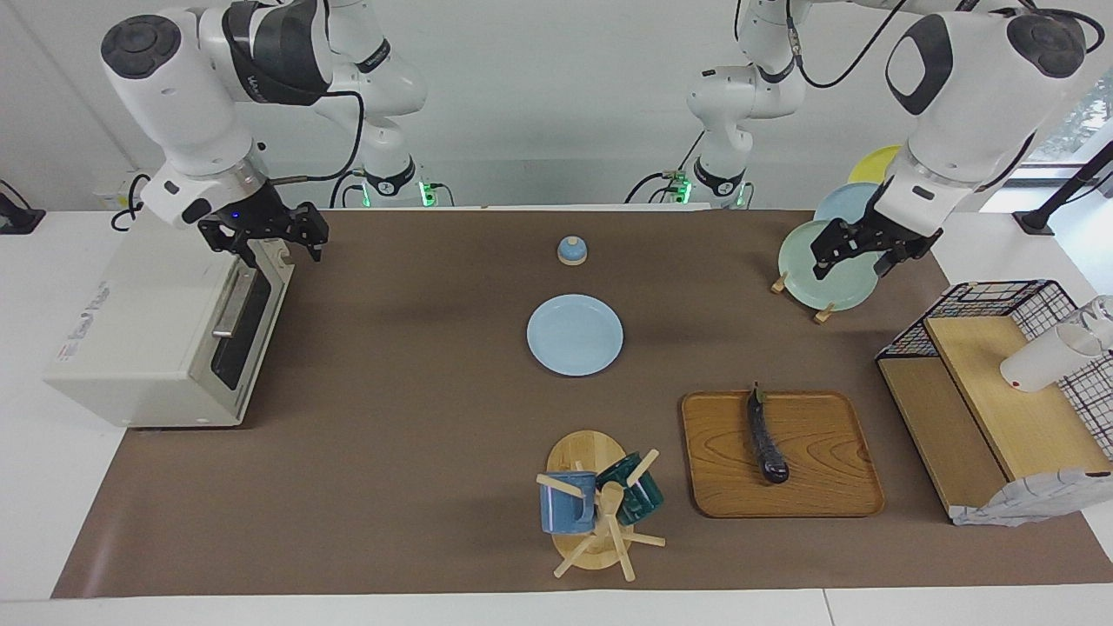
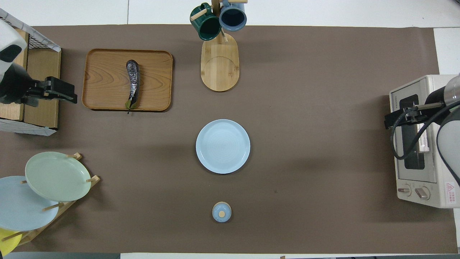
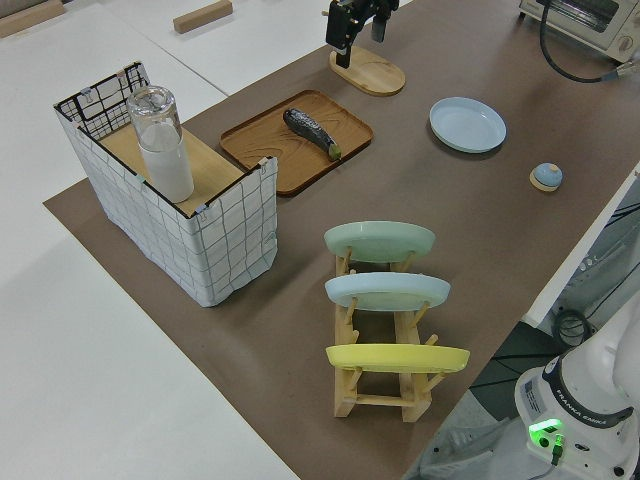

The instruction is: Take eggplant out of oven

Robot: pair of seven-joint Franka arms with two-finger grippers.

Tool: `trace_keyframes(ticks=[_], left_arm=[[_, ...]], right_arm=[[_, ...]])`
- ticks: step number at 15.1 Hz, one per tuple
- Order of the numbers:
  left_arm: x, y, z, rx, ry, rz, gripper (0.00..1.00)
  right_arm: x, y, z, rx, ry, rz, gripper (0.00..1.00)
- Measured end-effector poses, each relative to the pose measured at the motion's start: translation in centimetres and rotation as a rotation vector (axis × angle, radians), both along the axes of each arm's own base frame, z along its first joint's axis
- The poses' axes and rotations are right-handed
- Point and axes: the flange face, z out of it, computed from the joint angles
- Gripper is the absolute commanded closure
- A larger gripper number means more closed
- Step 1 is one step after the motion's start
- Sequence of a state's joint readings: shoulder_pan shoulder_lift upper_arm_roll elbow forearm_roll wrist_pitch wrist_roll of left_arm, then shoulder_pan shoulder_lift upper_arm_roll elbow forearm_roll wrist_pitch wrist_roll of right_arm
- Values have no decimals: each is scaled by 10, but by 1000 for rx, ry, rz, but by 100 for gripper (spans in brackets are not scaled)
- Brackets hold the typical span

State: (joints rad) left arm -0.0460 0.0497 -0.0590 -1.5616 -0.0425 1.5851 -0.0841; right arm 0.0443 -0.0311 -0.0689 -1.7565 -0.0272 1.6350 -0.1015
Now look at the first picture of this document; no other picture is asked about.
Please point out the brown table mat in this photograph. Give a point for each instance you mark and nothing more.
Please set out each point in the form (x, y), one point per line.
(435, 435)

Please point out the yellow plate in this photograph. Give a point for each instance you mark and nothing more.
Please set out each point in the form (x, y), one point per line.
(874, 165)

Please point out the black desk device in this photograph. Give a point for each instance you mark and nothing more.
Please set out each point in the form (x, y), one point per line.
(17, 222)

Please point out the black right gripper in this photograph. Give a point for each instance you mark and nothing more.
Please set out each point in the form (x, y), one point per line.
(252, 217)

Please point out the wooden mug tree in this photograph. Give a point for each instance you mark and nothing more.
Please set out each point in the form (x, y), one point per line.
(587, 452)

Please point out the wooden step shelf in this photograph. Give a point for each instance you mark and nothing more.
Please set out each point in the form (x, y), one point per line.
(1017, 426)

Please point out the dark green mug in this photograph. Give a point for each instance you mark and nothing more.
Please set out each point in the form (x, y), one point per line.
(639, 500)

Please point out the grey patterned cloth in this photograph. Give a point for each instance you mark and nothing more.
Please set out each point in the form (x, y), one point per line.
(1026, 504)

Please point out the blue mug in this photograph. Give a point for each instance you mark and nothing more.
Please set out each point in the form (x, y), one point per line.
(565, 513)

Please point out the glass oven door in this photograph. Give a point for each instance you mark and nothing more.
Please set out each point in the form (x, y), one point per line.
(252, 330)

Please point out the white power strip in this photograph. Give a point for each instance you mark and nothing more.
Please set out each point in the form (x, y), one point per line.
(113, 196)

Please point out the wooden serving tray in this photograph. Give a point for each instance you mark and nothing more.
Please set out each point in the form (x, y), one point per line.
(826, 469)

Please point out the light blue racked plate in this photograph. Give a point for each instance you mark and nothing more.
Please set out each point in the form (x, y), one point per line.
(848, 204)

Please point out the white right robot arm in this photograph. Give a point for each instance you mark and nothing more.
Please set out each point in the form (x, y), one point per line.
(191, 96)

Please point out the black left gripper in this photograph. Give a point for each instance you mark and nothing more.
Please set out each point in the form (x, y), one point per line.
(896, 230)

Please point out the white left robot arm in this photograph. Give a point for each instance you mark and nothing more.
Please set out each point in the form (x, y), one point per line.
(965, 104)

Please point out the cream toaster oven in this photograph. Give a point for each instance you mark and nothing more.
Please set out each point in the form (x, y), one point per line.
(130, 330)

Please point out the wooden plate rack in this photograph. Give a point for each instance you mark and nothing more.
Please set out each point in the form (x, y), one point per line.
(822, 315)

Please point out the pale green plate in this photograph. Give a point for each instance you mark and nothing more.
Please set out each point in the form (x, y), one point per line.
(800, 261)

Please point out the clear glass cup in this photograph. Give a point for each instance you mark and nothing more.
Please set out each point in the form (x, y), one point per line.
(1100, 317)

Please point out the white cup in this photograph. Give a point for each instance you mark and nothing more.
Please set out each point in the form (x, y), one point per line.
(1039, 361)

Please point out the dark purple eggplant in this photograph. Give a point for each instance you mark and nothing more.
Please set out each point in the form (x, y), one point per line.
(765, 443)

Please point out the light blue serving plate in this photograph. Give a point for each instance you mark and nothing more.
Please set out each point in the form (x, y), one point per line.
(574, 335)

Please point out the black stand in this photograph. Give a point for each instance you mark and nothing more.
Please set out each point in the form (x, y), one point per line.
(1065, 187)

